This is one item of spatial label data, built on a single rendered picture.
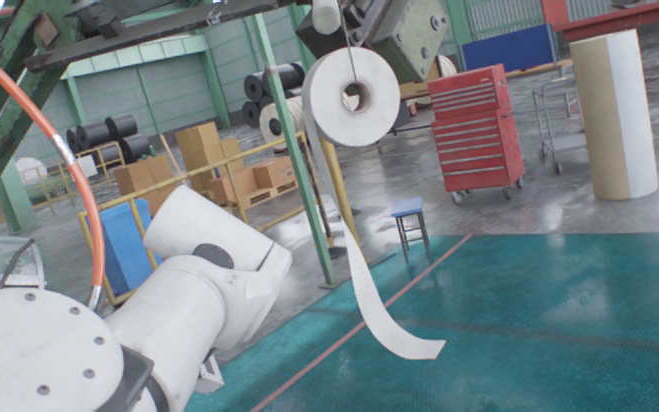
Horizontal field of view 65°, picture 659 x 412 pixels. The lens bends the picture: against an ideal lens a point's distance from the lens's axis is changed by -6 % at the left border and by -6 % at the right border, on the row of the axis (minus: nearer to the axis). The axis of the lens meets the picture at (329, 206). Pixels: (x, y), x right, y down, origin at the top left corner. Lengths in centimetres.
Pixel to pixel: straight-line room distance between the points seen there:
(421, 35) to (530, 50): 809
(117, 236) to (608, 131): 421
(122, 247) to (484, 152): 340
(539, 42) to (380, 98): 823
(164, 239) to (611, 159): 446
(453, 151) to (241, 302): 496
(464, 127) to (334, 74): 438
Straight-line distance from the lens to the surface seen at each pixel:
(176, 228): 46
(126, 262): 509
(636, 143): 477
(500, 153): 516
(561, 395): 253
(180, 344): 33
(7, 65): 160
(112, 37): 123
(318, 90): 86
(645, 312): 309
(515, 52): 925
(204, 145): 1027
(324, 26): 67
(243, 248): 46
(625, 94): 468
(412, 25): 108
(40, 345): 25
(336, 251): 484
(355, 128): 88
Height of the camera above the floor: 149
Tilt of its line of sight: 13 degrees down
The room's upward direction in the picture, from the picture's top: 15 degrees counter-clockwise
